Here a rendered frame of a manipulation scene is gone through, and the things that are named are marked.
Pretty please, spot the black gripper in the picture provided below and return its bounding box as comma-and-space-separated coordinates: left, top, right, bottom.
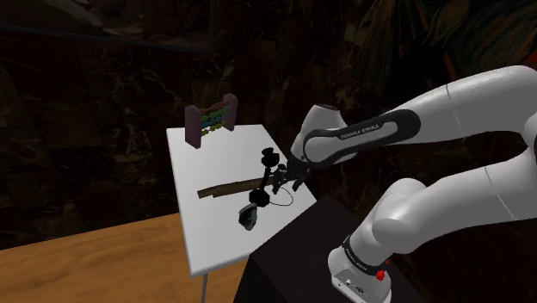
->
271, 156, 312, 195

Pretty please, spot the long brown wooden ruler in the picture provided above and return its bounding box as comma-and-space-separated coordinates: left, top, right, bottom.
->
196, 175, 287, 200

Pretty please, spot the dark robot stand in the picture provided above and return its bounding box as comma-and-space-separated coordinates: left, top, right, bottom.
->
233, 194, 425, 303

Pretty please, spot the white table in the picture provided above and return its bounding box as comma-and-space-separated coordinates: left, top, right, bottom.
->
165, 123, 318, 303

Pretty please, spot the purple abacus with coloured beads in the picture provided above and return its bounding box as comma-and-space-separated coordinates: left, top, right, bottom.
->
184, 93, 239, 150

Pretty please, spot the grey computer mouse with cable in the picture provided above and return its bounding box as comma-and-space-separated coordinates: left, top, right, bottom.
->
238, 185, 294, 232

